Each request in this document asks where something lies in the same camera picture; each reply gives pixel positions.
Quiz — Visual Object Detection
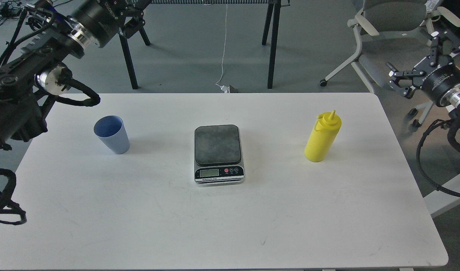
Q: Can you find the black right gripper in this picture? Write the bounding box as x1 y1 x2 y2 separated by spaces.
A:
386 31 460 107

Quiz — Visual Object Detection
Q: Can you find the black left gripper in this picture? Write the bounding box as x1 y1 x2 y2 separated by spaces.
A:
70 0 152 48

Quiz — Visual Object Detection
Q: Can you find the yellow squeeze bottle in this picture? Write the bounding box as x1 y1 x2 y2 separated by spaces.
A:
304 110 342 162

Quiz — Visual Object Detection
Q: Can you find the blue ribbed plastic cup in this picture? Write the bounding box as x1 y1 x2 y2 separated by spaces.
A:
93 115 130 154

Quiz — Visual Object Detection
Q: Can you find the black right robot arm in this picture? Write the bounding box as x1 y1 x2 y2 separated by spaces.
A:
386 30 460 198

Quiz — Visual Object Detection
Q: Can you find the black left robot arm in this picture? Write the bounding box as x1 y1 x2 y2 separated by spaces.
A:
0 0 151 151

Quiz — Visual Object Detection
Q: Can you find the black digital kitchen scale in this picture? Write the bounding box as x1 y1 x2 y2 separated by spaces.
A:
194 125 245 186

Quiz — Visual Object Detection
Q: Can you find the grey office chair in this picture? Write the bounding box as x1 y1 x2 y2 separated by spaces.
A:
320 0 460 126

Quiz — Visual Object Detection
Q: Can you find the white power adapter on floor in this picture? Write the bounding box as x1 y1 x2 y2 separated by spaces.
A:
220 85 238 94

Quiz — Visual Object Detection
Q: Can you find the black legged background table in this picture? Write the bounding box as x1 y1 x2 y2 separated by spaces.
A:
91 0 291 90

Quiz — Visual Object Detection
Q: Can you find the white side table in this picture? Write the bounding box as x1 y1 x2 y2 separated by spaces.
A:
423 135 460 219

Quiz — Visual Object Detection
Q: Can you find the white hanging cable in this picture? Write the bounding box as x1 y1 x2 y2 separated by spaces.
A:
215 4 228 88

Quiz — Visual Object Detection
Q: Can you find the black cable bundle on floor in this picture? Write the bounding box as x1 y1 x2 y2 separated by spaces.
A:
0 0 72 34

